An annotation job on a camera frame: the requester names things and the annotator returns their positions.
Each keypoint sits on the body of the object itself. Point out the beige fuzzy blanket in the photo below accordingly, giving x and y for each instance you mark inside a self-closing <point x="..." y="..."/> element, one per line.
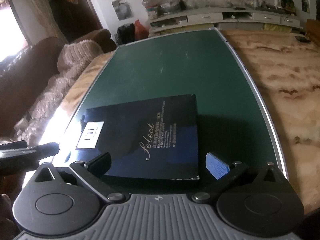
<point x="75" y="55"/>

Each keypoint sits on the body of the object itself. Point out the white tv cabinet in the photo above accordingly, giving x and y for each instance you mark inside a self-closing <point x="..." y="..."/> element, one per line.
<point x="205" y="17"/>

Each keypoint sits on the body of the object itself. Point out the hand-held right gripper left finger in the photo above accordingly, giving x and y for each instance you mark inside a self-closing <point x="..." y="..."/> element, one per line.
<point x="101" y="163"/>

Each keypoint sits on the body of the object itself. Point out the brown wooden chair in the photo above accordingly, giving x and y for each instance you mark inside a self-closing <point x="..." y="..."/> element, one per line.
<point x="313" y="27"/>

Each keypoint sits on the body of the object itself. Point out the grey wall poster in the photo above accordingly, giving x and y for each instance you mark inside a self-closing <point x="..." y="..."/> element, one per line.
<point x="122" y="8"/>

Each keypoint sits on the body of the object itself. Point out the small dark wall picture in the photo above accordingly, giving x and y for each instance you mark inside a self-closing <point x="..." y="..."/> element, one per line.
<point x="305" y="3"/>

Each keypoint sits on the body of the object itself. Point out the brown sofa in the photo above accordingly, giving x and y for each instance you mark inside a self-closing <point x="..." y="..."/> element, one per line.
<point x="30" y="70"/>

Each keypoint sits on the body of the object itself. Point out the black box lid white label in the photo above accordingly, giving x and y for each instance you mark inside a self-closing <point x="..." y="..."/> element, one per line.
<point x="140" y="120"/>

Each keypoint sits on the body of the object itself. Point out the green desk mat silver edge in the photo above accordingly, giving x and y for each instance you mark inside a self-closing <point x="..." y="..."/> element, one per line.
<point x="175" y="67"/>

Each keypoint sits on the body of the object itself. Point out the small dark object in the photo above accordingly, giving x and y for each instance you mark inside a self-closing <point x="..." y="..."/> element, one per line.
<point x="302" y="39"/>

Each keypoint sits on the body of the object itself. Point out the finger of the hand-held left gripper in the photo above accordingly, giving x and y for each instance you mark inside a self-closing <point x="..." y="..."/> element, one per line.
<point x="15" y="145"/>
<point x="47" y="148"/>

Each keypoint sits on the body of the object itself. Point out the black bag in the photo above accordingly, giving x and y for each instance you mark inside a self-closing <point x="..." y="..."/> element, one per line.
<point x="126" y="33"/>

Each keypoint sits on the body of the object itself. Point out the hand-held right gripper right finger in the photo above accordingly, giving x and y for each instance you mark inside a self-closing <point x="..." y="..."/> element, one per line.
<point x="217" y="166"/>

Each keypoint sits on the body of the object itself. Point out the red plastic bag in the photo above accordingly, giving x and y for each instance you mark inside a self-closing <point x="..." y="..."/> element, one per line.
<point x="141" y="30"/>

